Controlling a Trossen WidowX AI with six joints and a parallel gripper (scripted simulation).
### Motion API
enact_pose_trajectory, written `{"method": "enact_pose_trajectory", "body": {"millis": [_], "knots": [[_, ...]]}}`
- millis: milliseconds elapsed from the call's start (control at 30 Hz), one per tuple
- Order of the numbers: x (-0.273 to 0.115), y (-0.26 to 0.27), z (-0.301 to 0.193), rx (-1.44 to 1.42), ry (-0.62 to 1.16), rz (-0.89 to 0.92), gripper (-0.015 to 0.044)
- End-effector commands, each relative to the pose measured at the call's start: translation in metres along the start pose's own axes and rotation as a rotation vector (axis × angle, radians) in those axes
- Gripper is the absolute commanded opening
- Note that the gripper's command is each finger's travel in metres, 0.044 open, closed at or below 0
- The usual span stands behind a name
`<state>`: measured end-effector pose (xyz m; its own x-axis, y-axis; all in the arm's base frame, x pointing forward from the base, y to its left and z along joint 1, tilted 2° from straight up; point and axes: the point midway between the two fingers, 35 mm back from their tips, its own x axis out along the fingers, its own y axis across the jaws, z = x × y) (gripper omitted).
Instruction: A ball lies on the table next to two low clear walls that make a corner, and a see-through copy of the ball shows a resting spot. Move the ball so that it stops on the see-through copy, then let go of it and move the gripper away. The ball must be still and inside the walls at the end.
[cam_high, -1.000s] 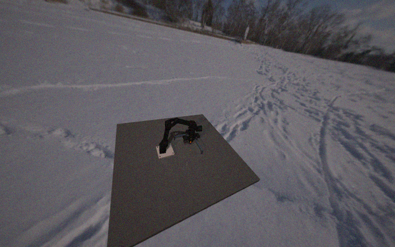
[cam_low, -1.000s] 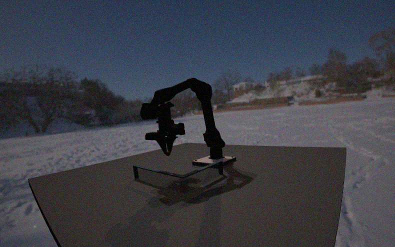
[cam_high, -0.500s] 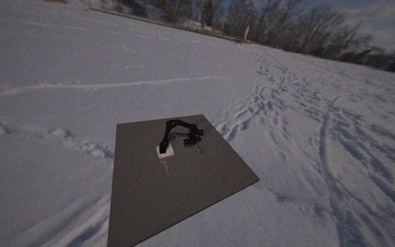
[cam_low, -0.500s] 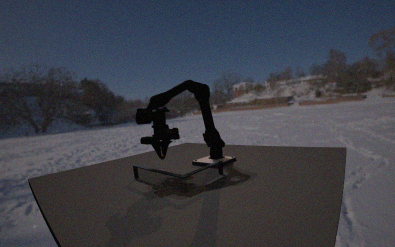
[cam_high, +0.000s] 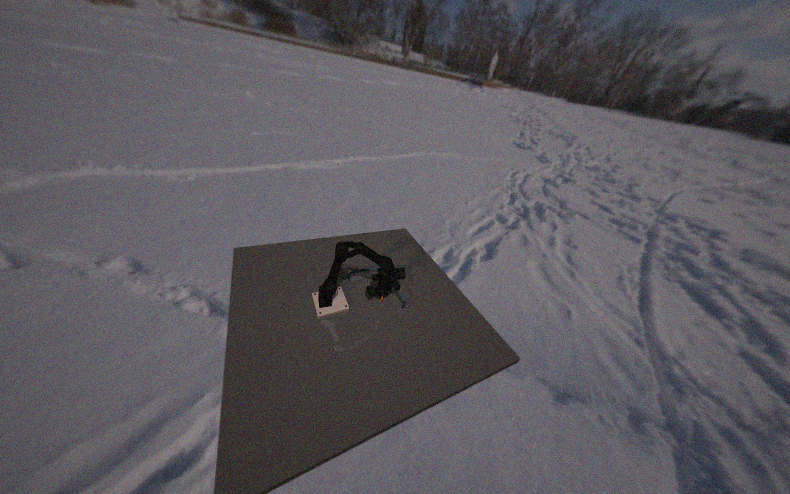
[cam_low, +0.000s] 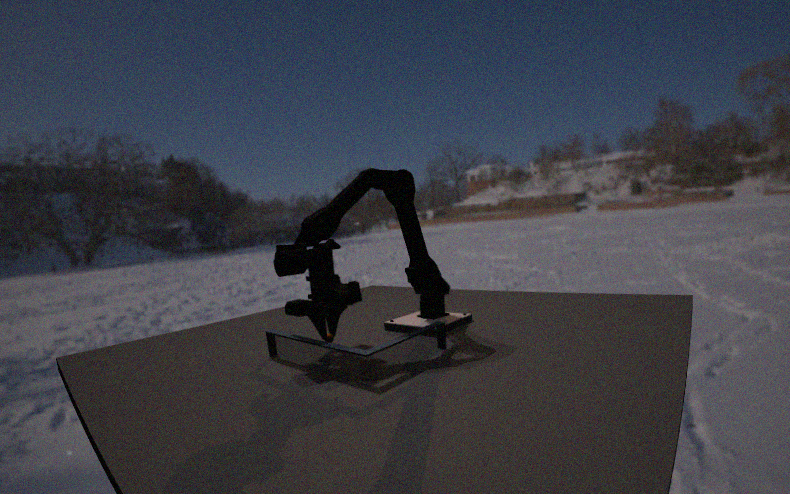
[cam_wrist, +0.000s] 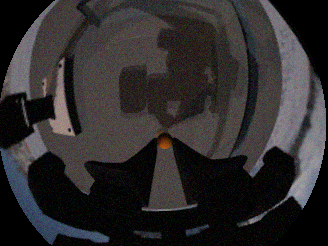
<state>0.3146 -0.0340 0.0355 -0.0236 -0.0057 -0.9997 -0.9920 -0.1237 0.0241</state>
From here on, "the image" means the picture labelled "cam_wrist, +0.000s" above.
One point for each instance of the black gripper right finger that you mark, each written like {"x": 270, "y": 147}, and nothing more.
{"x": 196, "y": 171}

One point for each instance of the low clear corner walls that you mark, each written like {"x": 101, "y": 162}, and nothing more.
{"x": 232, "y": 81}

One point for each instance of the orange ball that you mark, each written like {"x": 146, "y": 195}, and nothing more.
{"x": 165, "y": 140}

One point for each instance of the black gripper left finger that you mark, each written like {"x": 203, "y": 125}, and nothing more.
{"x": 137, "y": 173}

